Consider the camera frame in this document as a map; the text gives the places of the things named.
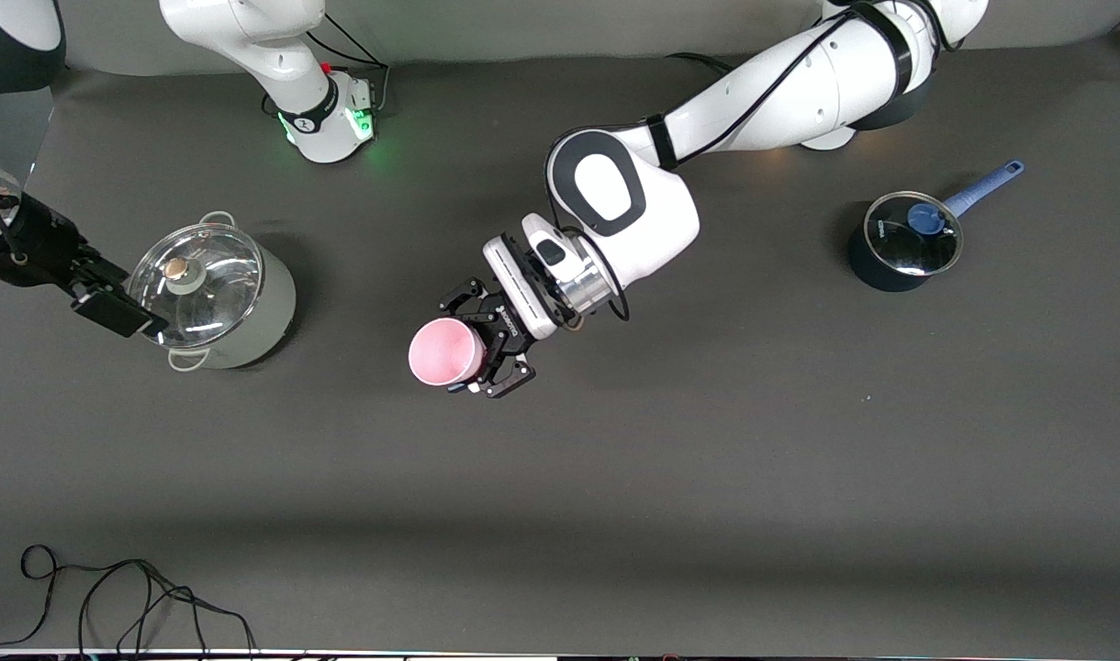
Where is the pink plastic cup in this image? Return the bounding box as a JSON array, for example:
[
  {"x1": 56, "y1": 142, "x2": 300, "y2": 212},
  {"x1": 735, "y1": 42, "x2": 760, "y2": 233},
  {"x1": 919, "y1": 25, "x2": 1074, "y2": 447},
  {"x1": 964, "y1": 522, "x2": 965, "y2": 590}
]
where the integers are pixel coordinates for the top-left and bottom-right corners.
[{"x1": 408, "y1": 317, "x2": 487, "y2": 387}]

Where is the glass lid with grey knob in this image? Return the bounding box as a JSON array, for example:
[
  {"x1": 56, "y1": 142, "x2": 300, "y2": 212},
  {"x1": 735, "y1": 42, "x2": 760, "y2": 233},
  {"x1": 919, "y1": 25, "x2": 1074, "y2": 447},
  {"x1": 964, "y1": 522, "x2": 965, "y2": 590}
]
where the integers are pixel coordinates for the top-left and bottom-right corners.
[{"x1": 129, "y1": 223, "x2": 264, "y2": 350}]

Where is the dark blue saucepan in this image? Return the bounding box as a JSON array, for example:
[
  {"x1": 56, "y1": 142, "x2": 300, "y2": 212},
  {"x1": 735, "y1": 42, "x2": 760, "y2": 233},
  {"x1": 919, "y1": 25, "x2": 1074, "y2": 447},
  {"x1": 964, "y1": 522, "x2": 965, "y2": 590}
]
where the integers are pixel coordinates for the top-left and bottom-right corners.
[{"x1": 846, "y1": 160, "x2": 1026, "y2": 293}]

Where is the glass lid with blue knob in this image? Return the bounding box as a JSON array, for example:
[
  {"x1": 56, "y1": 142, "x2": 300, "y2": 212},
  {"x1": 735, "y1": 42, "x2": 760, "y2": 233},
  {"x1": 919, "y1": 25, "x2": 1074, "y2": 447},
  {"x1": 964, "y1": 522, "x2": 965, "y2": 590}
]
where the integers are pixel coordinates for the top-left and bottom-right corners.
[{"x1": 865, "y1": 191, "x2": 965, "y2": 276}]

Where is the grey-white two-handled stockpot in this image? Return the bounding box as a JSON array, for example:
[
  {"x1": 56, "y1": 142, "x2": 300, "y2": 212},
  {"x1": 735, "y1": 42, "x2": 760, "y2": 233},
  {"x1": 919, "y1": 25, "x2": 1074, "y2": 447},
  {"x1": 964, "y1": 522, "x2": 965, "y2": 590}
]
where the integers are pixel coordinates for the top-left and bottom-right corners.
[{"x1": 129, "y1": 211, "x2": 297, "y2": 373}]

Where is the thin black loose cable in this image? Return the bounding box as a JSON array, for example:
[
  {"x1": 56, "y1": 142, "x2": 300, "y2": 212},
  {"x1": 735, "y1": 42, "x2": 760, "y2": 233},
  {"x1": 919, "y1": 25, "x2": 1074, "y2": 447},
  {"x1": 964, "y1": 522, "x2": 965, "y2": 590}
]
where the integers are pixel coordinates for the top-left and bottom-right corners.
[{"x1": 0, "y1": 544, "x2": 258, "y2": 658}]

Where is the black right arm base cable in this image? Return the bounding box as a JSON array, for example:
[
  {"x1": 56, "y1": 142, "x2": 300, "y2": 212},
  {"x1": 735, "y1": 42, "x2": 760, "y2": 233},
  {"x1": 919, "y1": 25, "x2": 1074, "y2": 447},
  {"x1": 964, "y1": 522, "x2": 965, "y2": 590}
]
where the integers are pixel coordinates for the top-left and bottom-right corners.
[{"x1": 262, "y1": 14, "x2": 392, "y2": 120}]

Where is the black arm base cable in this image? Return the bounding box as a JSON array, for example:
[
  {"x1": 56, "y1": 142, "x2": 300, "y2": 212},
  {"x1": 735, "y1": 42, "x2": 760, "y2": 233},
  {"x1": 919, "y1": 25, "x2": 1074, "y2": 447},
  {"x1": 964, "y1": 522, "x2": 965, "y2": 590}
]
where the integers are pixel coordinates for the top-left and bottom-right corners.
[
  {"x1": 666, "y1": 51, "x2": 737, "y2": 76},
  {"x1": 262, "y1": 14, "x2": 392, "y2": 120}
]

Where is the black left arm base cable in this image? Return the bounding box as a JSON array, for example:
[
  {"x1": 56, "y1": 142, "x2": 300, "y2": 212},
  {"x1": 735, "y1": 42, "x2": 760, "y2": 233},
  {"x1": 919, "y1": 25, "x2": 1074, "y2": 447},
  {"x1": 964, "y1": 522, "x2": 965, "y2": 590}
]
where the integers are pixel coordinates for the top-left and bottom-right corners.
[{"x1": 666, "y1": 51, "x2": 737, "y2": 76}]

